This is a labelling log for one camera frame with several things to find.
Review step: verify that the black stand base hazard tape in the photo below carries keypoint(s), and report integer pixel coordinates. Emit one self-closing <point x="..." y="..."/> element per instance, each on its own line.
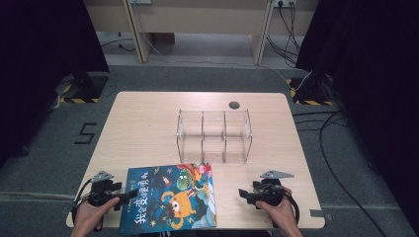
<point x="87" y="87"/>
<point x="311" y="94"/>

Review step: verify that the white wall power strip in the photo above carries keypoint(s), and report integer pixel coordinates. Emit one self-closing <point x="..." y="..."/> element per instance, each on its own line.
<point x="284" y="3"/>

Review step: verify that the person's dark striped pants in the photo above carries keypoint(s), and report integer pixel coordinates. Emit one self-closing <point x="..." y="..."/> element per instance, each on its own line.
<point x="230" y="234"/>

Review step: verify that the black curtain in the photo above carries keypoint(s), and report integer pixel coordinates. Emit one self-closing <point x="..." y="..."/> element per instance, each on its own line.
<point x="42" y="65"/>
<point x="372" y="82"/>

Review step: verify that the person's right hand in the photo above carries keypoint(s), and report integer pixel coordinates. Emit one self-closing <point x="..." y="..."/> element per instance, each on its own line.
<point x="283" y="215"/>

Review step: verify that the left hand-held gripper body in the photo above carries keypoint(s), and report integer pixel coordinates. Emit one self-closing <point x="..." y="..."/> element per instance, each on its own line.
<point x="102" y="192"/>

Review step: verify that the beige wooden desk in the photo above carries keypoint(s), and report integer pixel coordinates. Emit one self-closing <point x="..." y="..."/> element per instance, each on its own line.
<point x="197" y="16"/>

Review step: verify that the person's left hand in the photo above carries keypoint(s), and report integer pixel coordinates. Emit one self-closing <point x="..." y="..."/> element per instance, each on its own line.
<point x="89" y="215"/>

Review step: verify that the blue children's picture book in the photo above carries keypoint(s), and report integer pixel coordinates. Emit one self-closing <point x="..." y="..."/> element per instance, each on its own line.
<point x="171" y="200"/>

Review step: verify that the clear acrylic divided rack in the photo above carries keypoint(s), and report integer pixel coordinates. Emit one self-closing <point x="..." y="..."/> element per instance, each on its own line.
<point x="214" y="138"/>

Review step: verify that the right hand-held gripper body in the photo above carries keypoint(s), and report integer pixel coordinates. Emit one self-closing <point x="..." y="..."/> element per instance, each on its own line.
<point x="270" y="192"/>

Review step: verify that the round grey table grommet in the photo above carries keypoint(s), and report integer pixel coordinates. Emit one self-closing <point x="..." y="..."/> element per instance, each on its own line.
<point x="234" y="105"/>

